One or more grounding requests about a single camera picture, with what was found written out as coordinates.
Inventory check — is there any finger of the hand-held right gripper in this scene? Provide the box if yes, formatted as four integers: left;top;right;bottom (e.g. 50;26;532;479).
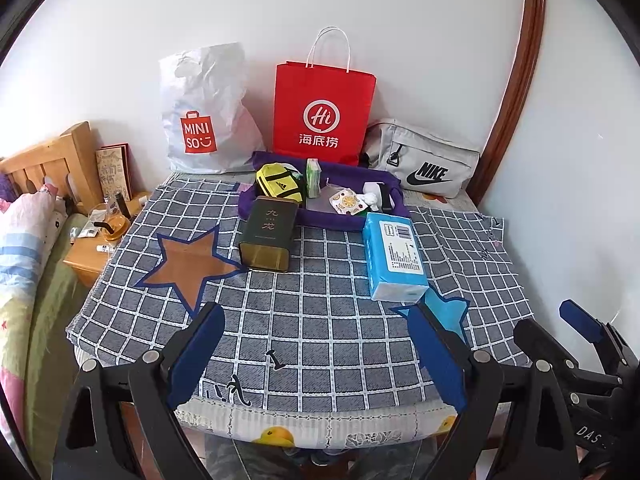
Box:
512;317;597;379
558;299;640;379

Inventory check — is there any grey waist bag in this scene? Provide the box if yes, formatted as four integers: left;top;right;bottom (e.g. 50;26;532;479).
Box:
361;119;481;200

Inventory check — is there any fruit-print sachet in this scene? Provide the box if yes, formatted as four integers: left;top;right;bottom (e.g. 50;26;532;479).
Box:
328;185;366;216

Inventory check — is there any clear plastic bag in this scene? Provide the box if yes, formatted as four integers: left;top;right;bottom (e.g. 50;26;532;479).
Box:
306;180;351;214

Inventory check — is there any blue tissue pack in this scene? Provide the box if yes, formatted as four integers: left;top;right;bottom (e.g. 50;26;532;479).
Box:
362;211;431;303

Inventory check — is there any green bed sheet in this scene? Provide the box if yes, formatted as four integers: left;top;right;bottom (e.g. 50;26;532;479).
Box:
24;214;92;413

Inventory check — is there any short black watch strap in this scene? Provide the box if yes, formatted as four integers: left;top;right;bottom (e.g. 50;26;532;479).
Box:
373;183;396;211

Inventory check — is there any light green tissue packet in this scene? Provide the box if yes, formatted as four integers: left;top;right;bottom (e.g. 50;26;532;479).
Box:
305;158;324;200

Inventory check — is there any brown patterned book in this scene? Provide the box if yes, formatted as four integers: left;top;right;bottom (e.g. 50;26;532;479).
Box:
95;143;135;203

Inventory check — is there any purple plush toy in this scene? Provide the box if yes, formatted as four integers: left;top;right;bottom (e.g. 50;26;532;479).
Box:
0;172;22;202

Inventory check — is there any brown wooden door frame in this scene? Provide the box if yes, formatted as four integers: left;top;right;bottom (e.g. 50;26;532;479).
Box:
467;0;547;207

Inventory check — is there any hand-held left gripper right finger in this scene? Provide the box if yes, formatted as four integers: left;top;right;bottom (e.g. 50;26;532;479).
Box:
407;302;576;480

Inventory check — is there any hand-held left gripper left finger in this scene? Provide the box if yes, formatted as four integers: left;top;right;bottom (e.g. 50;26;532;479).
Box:
52;302;226;480

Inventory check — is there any colourful printed quilt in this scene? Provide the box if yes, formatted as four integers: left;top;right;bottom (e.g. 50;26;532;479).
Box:
0;184;69;442

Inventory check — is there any wooden bed headboard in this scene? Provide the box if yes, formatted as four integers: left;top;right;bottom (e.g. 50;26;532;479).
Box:
0;121;109;217

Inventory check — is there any white glove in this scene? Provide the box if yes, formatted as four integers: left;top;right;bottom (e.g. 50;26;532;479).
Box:
361;182;384;211

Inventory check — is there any grey checked tablecloth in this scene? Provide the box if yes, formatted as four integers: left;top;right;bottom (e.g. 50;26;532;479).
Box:
65;180;534;404

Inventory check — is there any white plastic shopping bag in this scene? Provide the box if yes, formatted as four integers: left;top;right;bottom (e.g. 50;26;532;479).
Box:
159;42;266;175

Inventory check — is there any yellow and black pouch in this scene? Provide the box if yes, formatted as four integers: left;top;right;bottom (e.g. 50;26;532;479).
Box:
255;162;307;206

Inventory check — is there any dark green tea tin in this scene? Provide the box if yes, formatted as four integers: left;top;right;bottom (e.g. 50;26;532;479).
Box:
237;196;300;274

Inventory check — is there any purple plush storage tray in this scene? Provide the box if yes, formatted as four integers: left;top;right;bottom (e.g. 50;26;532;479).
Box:
237;150;412;234

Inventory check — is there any wooden bedside table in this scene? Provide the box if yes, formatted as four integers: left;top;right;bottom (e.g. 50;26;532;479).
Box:
63;192;152;289

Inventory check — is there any glass teapot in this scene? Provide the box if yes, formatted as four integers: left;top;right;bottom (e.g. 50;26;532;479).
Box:
92;202;137;243

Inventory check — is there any red paper bag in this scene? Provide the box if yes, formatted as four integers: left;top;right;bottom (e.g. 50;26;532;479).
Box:
272;26;377;167

